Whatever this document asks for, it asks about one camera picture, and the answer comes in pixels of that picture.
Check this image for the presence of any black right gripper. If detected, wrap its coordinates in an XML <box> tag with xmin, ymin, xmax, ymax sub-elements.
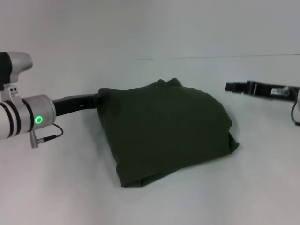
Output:
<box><xmin>225</xmin><ymin>80</ymin><xmax>300</xmax><ymax>102</ymax></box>

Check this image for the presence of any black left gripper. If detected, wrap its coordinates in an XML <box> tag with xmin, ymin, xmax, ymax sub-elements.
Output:
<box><xmin>52</xmin><ymin>93</ymin><xmax>101</xmax><ymax>117</ymax></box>

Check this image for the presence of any dark green t-shirt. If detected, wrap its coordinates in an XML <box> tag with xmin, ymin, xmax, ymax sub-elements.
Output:
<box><xmin>96</xmin><ymin>78</ymin><xmax>240</xmax><ymax>188</ymax></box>

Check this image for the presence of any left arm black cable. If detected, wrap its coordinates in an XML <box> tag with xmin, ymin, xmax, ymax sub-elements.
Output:
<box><xmin>29</xmin><ymin>123</ymin><xmax>64</xmax><ymax>149</ymax></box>

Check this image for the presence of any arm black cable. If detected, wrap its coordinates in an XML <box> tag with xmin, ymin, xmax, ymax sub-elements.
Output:
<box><xmin>29</xmin><ymin>123</ymin><xmax>64</xmax><ymax>149</ymax></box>
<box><xmin>282</xmin><ymin>86</ymin><xmax>300</xmax><ymax>126</ymax></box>

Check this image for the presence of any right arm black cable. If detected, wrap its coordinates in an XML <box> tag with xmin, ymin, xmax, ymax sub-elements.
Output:
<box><xmin>282</xmin><ymin>86</ymin><xmax>300</xmax><ymax>126</ymax></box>

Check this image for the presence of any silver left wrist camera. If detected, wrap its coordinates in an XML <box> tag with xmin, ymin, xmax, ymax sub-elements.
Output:
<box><xmin>0</xmin><ymin>51</ymin><xmax>33</xmax><ymax>104</ymax></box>

